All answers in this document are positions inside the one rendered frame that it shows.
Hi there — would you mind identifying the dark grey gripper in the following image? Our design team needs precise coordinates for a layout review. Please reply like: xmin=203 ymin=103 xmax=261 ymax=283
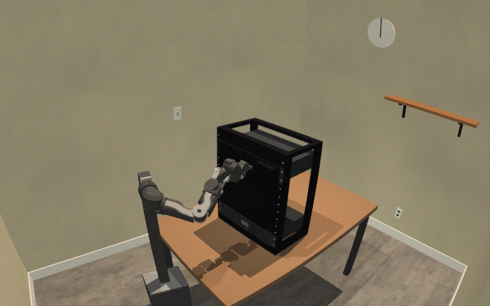
xmin=221 ymin=159 xmax=253 ymax=182

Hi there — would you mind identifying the black server rack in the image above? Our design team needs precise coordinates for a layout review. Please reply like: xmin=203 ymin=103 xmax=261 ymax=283
xmin=217 ymin=118 xmax=323 ymax=256

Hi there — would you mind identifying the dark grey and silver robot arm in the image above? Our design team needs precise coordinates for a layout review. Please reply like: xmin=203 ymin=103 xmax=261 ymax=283
xmin=138 ymin=167 xmax=229 ymax=223

